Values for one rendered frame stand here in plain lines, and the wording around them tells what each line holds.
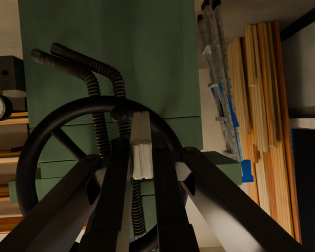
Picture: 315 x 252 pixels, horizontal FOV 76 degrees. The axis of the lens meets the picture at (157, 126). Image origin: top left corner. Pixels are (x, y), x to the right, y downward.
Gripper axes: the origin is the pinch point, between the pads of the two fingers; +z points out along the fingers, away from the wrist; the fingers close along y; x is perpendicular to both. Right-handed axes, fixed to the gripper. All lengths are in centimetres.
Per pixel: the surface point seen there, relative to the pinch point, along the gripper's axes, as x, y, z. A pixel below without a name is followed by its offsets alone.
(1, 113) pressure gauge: -5.1, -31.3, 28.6
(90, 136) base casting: -13.5, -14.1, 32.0
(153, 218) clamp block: -26.8, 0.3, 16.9
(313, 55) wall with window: -5, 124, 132
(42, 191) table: -25.8, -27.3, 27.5
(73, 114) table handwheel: -2.4, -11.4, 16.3
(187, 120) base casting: -11.2, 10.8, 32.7
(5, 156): -116, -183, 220
